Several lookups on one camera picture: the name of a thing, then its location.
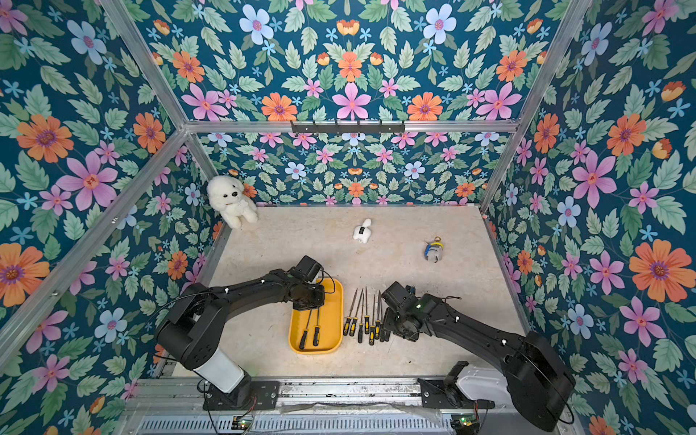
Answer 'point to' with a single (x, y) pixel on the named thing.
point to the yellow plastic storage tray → (331, 323)
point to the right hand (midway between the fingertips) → (389, 328)
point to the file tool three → (361, 325)
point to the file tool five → (372, 328)
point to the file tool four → (367, 318)
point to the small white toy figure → (362, 232)
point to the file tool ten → (304, 333)
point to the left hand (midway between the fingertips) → (328, 302)
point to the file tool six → (377, 334)
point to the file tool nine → (316, 331)
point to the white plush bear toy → (225, 194)
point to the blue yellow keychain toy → (433, 251)
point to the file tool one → (349, 319)
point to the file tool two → (354, 321)
